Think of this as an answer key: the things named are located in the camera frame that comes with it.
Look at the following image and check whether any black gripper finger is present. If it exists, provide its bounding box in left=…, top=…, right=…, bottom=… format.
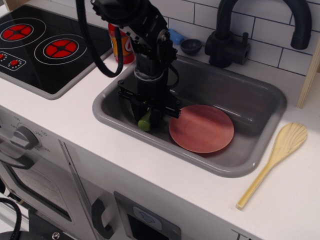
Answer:
left=149, top=108, right=165, bottom=129
left=131, top=102, right=148, bottom=121

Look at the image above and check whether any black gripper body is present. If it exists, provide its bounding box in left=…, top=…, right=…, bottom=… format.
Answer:
left=117, top=72, right=182, bottom=118

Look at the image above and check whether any green handled grey spatula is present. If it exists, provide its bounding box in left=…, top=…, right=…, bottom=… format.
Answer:
left=138, top=108, right=152, bottom=132

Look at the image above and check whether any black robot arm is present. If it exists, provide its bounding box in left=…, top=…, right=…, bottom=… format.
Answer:
left=91, top=0, right=182, bottom=132

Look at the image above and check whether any pink round plate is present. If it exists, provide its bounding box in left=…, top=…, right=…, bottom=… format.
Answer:
left=169, top=104, right=235, bottom=154

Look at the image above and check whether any grey plastic sink basin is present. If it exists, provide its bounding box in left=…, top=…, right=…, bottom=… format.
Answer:
left=92, top=56, right=287, bottom=178

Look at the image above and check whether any red toy sauce bottle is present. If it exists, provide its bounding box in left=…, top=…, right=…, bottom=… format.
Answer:
left=108, top=23, right=135, bottom=64

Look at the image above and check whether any dark grey toy faucet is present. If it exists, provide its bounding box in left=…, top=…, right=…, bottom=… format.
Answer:
left=204, top=0, right=312, bottom=68

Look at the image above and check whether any grey dishwasher control panel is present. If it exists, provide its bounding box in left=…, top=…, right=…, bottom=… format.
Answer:
left=113, top=191, right=182, bottom=240

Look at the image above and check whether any black toy stovetop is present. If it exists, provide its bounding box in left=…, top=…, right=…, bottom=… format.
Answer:
left=0, top=4, right=114, bottom=101

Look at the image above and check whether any grey oven knob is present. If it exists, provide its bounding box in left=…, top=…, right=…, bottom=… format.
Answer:
left=10, top=126, right=40, bottom=150

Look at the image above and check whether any white toy oven door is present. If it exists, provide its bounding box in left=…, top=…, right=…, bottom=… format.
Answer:
left=0, top=107, right=98, bottom=240

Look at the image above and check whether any wooden spoon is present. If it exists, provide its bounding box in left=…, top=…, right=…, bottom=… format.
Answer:
left=235, top=122, right=308, bottom=210

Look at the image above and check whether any wooden side panel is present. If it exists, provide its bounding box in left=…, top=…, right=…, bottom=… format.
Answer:
left=296, top=41, right=320, bottom=109

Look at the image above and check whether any blue handled grey ladle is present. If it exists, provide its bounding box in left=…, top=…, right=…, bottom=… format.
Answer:
left=168, top=28, right=202, bottom=56

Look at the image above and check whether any dark grey cabinet handle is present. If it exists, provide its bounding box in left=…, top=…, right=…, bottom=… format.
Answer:
left=91, top=198, right=114, bottom=240

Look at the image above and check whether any grey oven door handle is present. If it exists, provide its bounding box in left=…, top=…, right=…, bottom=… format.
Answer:
left=0, top=141, right=35, bottom=170

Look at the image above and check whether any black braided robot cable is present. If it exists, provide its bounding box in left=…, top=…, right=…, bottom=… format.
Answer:
left=0, top=0, right=126, bottom=240

